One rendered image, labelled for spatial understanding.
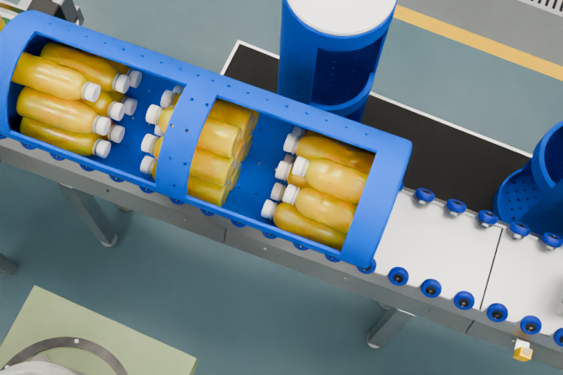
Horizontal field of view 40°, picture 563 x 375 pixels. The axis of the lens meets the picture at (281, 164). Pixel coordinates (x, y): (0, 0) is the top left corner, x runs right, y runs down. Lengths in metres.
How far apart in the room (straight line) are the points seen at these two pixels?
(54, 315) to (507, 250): 1.00
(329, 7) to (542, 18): 1.54
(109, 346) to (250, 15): 1.80
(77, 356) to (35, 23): 0.69
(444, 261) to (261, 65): 1.27
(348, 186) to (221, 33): 1.61
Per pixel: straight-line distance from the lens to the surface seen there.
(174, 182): 1.57
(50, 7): 1.98
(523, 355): 1.78
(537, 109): 3.08
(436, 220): 1.81
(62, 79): 1.67
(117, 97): 1.80
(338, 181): 1.54
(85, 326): 1.61
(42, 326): 1.63
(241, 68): 2.80
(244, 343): 2.64
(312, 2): 1.89
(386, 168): 1.50
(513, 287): 1.82
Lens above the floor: 2.62
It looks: 69 degrees down
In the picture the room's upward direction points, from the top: 4 degrees clockwise
